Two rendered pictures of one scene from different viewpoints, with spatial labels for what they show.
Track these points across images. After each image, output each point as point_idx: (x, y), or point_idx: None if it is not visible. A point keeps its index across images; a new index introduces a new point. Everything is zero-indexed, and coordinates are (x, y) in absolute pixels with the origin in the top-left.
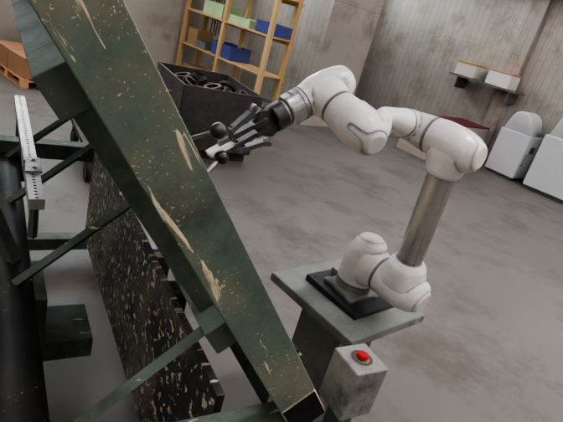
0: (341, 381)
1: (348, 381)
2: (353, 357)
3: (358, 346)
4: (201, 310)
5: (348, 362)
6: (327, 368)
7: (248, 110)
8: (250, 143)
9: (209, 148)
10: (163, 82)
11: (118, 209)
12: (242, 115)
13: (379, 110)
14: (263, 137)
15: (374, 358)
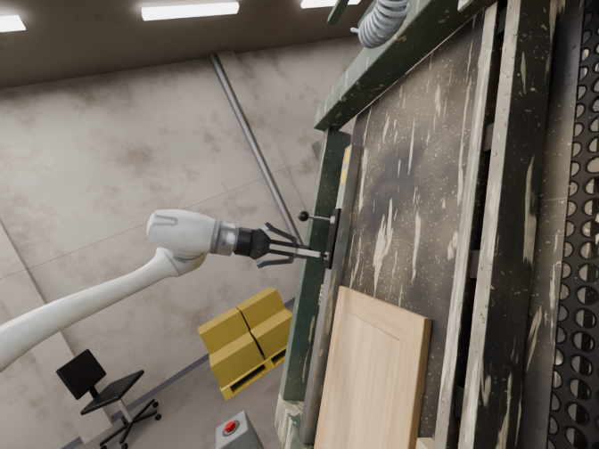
0: (253, 431)
1: (250, 421)
2: (237, 425)
3: (225, 442)
4: None
5: (245, 417)
6: (258, 447)
7: (273, 226)
8: (277, 259)
9: (316, 251)
10: (316, 172)
11: None
12: (279, 230)
13: (74, 295)
14: (262, 260)
15: (219, 433)
